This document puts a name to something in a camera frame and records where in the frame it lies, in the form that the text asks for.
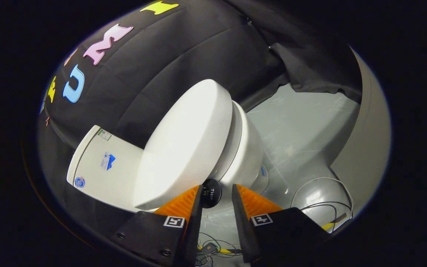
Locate white ceramic toilet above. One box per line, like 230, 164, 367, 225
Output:
66, 100, 269, 214

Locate white and black cable loops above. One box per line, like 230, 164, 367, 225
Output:
291, 177, 354, 232

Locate black round lid lift handle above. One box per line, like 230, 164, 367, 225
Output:
201, 178, 222, 209

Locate black backdrop cloth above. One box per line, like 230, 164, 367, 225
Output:
37, 0, 363, 238

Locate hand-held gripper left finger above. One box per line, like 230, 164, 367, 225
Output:
112, 184, 203, 267

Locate white toilet lid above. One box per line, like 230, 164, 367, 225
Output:
133, 79, 233, 211

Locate white toilet tank cover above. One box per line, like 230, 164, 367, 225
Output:
66, 125, 101, 185

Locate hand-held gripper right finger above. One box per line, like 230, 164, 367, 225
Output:
231, 184, 332, 264

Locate thin cables with yellow plug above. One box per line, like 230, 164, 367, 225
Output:
195, 232, 244, 267

